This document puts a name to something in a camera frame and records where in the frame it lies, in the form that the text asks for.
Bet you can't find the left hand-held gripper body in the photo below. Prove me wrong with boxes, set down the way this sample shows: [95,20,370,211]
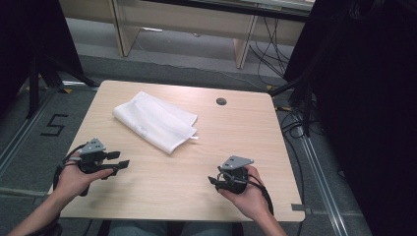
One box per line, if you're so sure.
[78,137,109,175]

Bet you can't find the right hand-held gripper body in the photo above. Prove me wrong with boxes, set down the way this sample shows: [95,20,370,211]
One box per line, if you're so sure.
[215,154,256,195]

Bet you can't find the white towel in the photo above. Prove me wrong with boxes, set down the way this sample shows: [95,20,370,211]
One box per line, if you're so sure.
[112,90,200,155]

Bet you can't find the person's right hand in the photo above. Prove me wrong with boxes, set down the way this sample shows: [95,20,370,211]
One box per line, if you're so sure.
[217,164,273,222]

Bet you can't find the person's left hand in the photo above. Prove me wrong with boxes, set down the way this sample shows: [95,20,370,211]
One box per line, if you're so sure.
[53,160,114,202]

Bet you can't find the person's legs in jeans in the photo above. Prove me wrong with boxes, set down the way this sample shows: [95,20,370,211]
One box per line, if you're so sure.
[107,220,234,236]

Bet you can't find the black metal stand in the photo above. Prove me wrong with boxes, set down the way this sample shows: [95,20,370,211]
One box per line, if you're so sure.
[268,74,317,138]
[27,53,100,120]

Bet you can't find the black curtain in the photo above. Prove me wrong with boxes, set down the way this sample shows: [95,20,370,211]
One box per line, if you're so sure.
[0,0,85,114]
[282,0,417,236]

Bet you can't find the light wooden desk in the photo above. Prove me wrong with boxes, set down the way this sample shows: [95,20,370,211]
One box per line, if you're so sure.
[58,0,317,70]

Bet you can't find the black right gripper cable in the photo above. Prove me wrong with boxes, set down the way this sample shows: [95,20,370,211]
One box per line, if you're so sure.
[246,174,275,216]

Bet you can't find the black floor cable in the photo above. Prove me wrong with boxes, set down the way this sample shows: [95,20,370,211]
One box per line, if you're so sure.
[274,103,311,236]

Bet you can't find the metal floor rail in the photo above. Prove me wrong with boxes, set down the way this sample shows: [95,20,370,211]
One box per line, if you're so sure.
[0,86,63,178]
[296,126,349,236]

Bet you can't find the black hanging cable bundle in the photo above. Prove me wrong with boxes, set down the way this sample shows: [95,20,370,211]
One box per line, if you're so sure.
[248,16,293,80]

